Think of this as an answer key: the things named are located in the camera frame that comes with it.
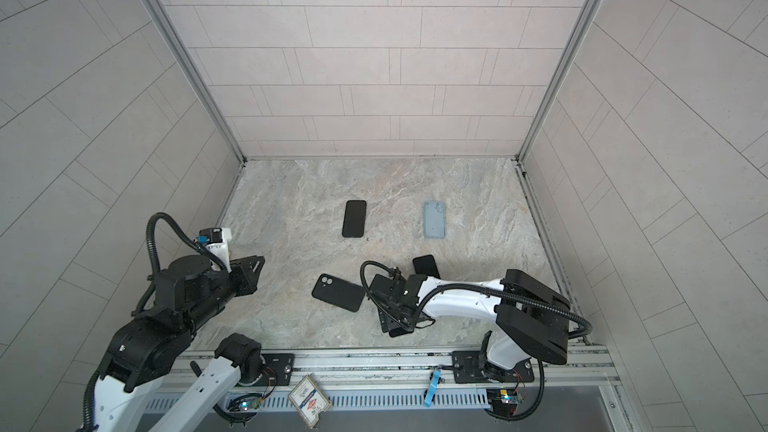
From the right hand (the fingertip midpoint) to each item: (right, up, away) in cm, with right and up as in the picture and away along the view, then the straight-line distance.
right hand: (395, 327), depth 80 cm
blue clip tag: (+8, -7, -13) cm, 17 cm away
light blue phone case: (+13, +27, +20) cm, 36 cm away
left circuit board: (-33, -9, -15) cm, 37 cm away
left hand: (-28, +23, -14) cm, 39 cm away
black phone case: (-14, +27, +20) cm, 37 cm away
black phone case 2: (-16, +8, +3) cm, 18 cm away
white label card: (-19, -9, -14) cm, 26 cm away
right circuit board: (+25, -11, -12) cm, 30 cm away
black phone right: (+9, +14, +9) cm, 19 cm away
